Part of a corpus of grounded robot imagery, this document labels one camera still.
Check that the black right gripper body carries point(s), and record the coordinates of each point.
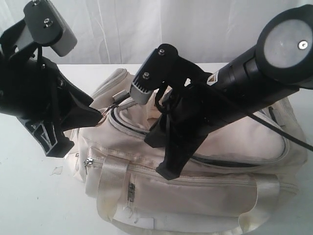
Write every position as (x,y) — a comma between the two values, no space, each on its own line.
(200,110)

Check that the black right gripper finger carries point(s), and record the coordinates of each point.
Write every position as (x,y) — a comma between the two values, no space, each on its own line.
(156,138)
(174,161)

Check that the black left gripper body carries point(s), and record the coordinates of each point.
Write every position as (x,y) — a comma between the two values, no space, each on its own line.
(35,92)

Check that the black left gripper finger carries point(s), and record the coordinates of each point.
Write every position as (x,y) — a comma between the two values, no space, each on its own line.
(75,110)
(49,136)

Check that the cream fabric duffel bag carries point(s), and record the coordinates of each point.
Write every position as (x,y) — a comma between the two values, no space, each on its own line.
(237,179)

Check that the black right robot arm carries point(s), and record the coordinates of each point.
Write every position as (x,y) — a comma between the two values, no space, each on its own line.
(280,64)

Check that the clear tape scrap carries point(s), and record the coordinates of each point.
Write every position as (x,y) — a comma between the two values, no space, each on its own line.
(57,170)

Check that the white backdrop curtain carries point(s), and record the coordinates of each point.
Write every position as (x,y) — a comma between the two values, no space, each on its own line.
(126,31)

